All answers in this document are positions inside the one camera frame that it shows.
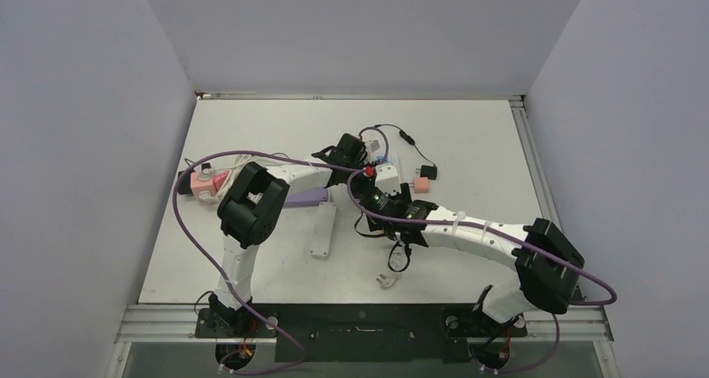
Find pink plug adapter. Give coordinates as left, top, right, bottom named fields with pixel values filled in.
left=412, top=176, right=431, bottom=194

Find black plug adapter with cable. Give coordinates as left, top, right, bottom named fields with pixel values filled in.
left=374, top=123, right=439, bottom=181

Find pink cube socket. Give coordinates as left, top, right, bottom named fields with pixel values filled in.
left=189, top=171, right=228, bottom=203

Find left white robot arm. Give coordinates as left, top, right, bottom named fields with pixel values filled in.
left=209, top=133, right=367, bottom=336

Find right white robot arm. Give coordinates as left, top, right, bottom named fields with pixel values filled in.
left=354, top=187, right=584, bottom=335

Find purple power strip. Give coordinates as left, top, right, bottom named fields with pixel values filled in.
left=283, top=188, right=329, bottom=208

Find white flat power strip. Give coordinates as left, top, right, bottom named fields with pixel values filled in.
left=309, top=202, right=337, bottom=259

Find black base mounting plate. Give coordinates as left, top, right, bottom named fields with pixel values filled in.
left=195, top=303, right=528, bottom=365

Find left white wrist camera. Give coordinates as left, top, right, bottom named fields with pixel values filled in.
left=365, top=139, right=385, bottom=158

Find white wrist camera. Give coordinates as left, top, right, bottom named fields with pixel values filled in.
left=365, top=163, right=401, bottom=196
left=365, top=139, right=385, bottom=158

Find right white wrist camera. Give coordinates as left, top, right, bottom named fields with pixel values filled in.
left=365, top=163, right=401, bottom=196

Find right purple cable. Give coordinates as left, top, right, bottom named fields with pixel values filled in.
left=346, top=168, right=618, bottom=375

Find purple cable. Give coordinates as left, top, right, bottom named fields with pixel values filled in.
left=171, top=125, right=391, bottom=375
left=346, top=168, right=618, bottom=375

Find white cord of pink cube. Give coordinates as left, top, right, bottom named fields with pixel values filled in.
left=216, top=153, right=278, bottom=188

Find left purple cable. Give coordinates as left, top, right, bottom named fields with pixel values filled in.
left=171, top=125, right=391, bottom=375

